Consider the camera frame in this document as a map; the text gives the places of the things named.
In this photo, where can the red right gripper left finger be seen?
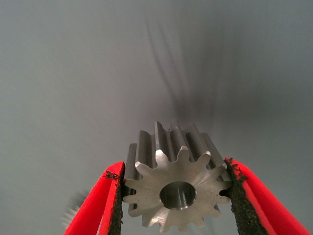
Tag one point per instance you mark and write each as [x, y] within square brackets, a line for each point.
[97, 208]

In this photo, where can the dark table cloth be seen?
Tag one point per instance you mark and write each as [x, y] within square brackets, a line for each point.
[73, 73]

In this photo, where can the small steel gear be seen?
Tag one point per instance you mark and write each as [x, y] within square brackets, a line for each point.
[69, 214]

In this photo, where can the large steel gear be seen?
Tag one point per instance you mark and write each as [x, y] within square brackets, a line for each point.
[176, 176]

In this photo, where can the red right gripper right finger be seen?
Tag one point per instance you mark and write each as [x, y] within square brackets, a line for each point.
[256, 210]

